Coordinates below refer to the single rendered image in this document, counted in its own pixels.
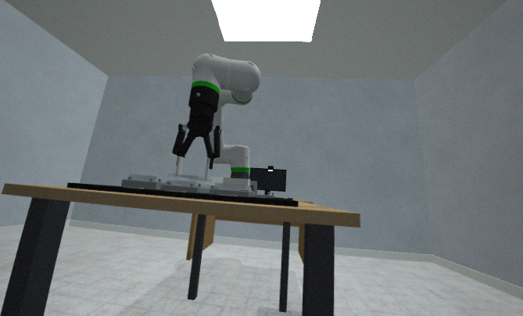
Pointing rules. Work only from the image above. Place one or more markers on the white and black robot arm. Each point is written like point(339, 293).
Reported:
point(213, 79)

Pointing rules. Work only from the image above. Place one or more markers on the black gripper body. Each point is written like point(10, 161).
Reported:
point(201, 115)

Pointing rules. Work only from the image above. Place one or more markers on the white button panel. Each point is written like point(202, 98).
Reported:
point(240, 181)

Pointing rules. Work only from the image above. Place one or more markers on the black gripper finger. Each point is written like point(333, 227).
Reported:
point(179, 149)
point(211, 155)

